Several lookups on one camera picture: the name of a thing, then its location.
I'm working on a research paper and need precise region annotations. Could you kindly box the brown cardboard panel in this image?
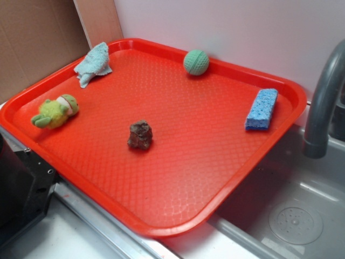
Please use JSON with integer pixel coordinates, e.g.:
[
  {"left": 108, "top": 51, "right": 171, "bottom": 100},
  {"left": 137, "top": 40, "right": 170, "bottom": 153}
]
[{"left": 1, "top": 1, "right": 89, "bottom": 103}]

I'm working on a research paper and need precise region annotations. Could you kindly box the grey sink basin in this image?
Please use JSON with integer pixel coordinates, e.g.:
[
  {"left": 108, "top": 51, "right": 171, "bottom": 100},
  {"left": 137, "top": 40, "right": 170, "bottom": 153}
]
[{"left": 209, "top": 126, "right": 344, "bottom": 258}]

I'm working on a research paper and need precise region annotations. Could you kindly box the blue sponge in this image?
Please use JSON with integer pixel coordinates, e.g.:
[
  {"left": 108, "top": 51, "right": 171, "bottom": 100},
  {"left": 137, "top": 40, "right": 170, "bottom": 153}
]
[{"left": 245, "top": 88, "right": 278, "bottom": 131}]

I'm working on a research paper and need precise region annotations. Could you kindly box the green plush toy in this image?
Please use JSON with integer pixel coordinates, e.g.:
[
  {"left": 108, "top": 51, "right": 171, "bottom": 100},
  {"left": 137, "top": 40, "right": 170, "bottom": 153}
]
[{"left": 31, "top": 94, "right": 79, "bottom": 130}]

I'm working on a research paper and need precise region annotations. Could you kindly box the grey faucet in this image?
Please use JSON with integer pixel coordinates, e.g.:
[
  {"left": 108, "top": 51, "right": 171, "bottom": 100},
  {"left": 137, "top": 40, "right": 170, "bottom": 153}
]
[{"left": 302, "top": 40, "right": 344, "bottom": 159}]

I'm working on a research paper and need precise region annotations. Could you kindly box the green textured ball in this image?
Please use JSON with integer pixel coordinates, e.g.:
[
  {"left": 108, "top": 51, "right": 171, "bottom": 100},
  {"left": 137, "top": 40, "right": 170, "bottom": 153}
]
[{"left": 183, "top": 49, "right": 210, "bottom": 76}]

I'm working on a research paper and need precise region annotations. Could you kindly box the sink drain cover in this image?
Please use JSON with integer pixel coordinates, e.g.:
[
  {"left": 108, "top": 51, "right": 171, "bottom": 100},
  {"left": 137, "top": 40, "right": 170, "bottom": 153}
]
[{"left": 268, "top": 200, "right": 323, "bottom": 245}]

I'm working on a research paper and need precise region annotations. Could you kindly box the light blue cloth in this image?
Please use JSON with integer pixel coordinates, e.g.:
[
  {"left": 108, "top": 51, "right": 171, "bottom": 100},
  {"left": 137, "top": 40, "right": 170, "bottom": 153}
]
[{"left": 74, "top": 42, "right": 113, "bottom": 88}]

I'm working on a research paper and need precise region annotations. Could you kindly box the brown rock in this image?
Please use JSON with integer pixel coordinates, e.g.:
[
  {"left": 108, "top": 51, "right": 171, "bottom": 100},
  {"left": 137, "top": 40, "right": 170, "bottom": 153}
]
[{"left": 127, "top": 120, "right": 153, "bottom": 150}]

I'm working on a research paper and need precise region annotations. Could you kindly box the red plastic tray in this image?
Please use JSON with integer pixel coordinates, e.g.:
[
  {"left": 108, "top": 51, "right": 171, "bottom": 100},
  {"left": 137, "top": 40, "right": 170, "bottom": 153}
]
[{"left": 1, "top": 39, "right": 307, "bottom": 237}]

